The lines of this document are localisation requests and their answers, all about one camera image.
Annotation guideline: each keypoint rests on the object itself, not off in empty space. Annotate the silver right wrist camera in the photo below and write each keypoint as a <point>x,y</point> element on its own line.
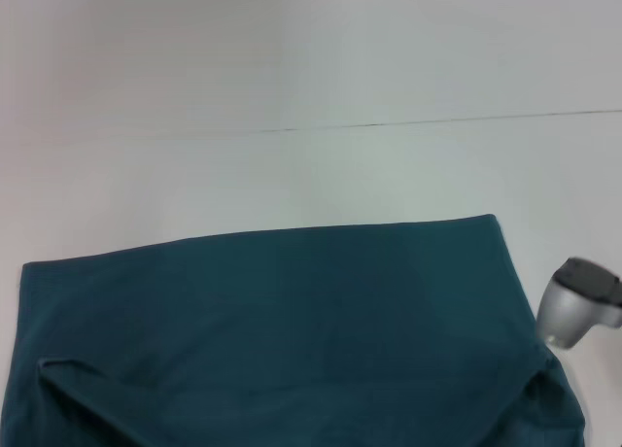
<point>568,306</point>

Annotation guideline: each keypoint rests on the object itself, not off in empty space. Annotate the blue teal t-shirt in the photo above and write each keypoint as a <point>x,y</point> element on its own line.
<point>291,345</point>

